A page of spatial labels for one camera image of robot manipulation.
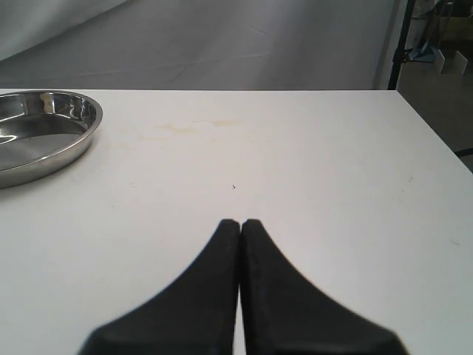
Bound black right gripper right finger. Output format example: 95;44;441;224
240;220;406;354

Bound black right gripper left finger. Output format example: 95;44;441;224
81;220;240;354

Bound black stand pole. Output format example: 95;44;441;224
387;0;415;90

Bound round stainless steel dish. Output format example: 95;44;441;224
1;89;103;189

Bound background clutter boxes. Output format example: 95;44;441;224
403;0;472;76

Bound grey backdrop cloth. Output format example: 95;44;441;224
1;1;404;90

